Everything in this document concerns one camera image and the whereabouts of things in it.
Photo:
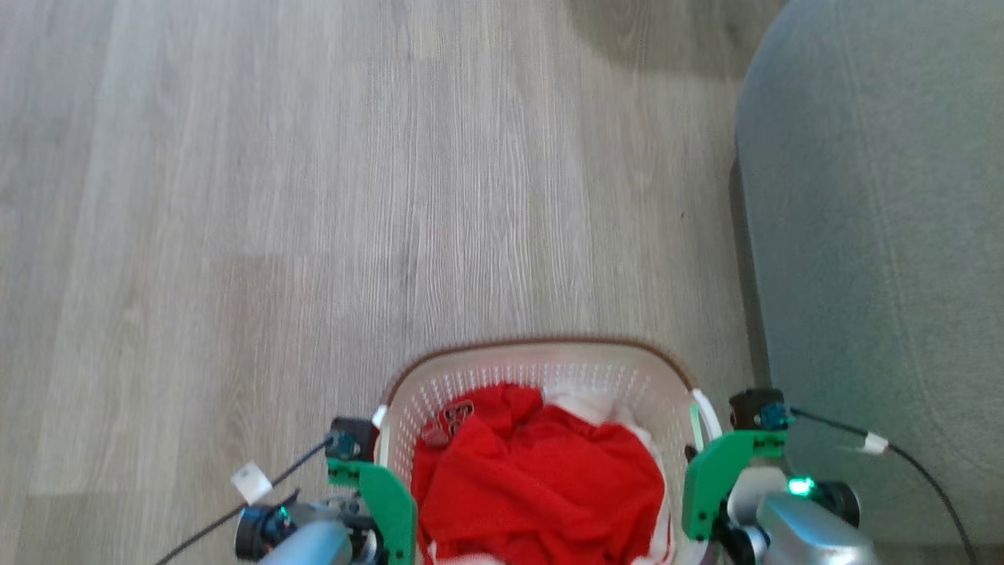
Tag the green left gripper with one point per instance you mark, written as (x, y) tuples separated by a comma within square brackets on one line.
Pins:
[(388, 502)]

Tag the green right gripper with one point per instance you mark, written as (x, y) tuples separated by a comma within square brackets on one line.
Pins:
[(710, 486)]

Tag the beige perforated plastic laundry basket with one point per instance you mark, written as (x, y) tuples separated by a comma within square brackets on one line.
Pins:
[(502, 369)]

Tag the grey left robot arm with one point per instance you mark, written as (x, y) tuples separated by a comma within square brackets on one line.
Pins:
[(306, 537)]

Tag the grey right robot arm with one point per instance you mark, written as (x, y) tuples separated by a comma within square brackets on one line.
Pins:
[(792, 526)]

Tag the white garment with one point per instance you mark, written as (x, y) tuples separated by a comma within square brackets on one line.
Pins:
[(594, 408)]

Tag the red garment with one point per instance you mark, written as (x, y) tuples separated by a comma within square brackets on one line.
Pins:
[(541, 486)]

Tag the grey-green fabric sofa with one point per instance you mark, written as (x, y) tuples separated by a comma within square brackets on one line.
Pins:
[(878, 235)]

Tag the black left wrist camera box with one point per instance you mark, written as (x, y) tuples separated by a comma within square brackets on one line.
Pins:
[(353, 439)]

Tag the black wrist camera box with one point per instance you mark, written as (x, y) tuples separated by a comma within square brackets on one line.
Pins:
[(353, 439), (757, 408)]

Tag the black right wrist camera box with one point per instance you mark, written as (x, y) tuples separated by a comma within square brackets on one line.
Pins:
[(757, 408)]

